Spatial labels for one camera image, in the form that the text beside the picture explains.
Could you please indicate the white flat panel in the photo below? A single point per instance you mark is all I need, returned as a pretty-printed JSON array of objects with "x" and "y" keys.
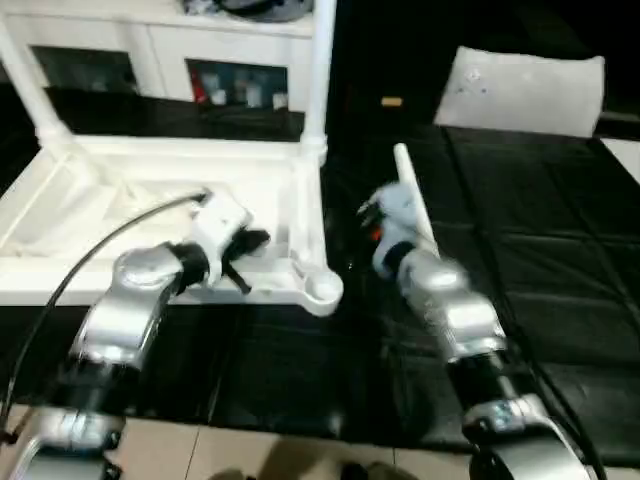
[{"x": 625, "y": 150}]

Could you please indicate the dark right robot foot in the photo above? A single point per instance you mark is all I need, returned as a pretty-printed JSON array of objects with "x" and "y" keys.
[{"x": 380, "y": 472}]

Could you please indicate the white plastic table leg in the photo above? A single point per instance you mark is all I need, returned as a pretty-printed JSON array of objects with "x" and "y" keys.
[
  {"x": 320, "y": 75},
  {"x": 410, "y": 175},
  {"x": 30, "y": 85}
]

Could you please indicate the white cabinet with glass doors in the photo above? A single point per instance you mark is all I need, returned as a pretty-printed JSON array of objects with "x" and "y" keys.
[{"x": 150, "y": 40}]

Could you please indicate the white plastic table top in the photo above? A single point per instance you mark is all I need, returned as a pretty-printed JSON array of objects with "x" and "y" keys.
[{"x": 125, "y": 165}]

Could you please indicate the black work mat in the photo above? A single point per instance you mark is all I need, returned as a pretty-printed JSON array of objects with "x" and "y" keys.
[{"x": 525, "y": 225}]

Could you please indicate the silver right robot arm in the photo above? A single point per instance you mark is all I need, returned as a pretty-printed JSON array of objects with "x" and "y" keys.
[{"x": 460, "y": 310}]

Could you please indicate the black cabinet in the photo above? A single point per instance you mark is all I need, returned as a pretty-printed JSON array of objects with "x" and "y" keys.
[{"x": 390, "y": 50}]

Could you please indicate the dark robot foot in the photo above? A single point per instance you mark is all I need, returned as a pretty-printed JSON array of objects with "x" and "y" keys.
[
  {"x": 380, "y": 472},
  {"x": 235, "y": 475}
]

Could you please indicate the black bar with red mark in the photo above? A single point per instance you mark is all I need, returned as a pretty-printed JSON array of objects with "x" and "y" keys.
[{"x": 620, "y": 119}]

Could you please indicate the dark left robot foot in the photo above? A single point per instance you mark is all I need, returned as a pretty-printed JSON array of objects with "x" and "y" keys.
[{"x": 235, "y": 475}]

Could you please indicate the small yellow label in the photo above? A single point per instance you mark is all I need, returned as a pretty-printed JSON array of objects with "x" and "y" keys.
[{"x": 391, "y": 101}]

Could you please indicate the grey helmet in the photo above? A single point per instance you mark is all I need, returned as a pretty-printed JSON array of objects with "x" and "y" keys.
[{"x": 270, "y": 7}]

